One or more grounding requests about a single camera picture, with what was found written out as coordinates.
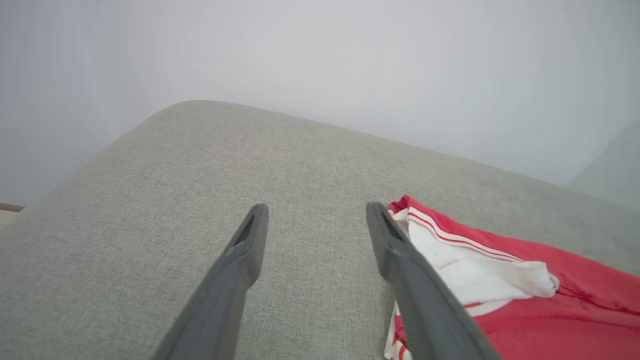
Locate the grey-green fabric sofa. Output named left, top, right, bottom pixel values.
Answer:
left=0, top=100, right=640, bottom=360

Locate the red and white shirt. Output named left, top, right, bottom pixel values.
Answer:
left=384, top=195, right=640, bottom=360

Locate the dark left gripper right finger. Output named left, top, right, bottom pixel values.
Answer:
left=366, top=202, right=503, bottom=360

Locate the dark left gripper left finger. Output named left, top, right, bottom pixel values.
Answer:
left=150, top=203, right=270, bottom=360

